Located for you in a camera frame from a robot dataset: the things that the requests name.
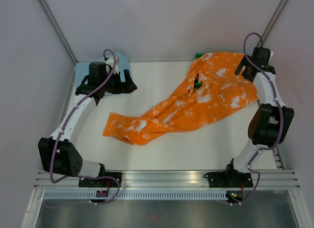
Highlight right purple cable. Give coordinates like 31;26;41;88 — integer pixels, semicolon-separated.
220;32;285;206

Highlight orange tie-dye trousers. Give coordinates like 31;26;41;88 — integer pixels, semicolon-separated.
103;52;258;145

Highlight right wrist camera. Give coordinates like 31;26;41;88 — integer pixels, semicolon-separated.
251;47;274;65

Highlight aluminium mounting rail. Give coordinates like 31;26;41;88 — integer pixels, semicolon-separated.
33;170;300;190

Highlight white slotted cable duct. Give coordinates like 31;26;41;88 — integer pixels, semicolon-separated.
44;190;227;200

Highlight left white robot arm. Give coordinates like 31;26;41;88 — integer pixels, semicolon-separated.
38;65;137;187

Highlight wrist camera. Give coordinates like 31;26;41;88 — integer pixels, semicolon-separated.
251;47;274;65
89;61;110;78

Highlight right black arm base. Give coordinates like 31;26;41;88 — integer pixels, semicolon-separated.
204;162;253;188

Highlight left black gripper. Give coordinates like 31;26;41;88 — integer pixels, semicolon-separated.
101;70;136;94

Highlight purple cable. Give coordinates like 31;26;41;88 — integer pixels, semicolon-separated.
220;32;285;206
43;49;121;208

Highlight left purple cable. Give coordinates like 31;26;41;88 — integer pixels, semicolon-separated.
43;49;121;208

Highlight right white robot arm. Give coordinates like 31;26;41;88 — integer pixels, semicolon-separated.
223;56;294;187

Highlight light blue folded trousers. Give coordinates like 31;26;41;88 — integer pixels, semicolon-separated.
75;52;137;95

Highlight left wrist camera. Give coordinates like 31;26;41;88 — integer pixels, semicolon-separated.
89;61;110;78

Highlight green plastic tray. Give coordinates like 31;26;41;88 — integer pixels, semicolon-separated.
193;53;206;89

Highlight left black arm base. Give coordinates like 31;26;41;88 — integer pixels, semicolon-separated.
78;172;123;188

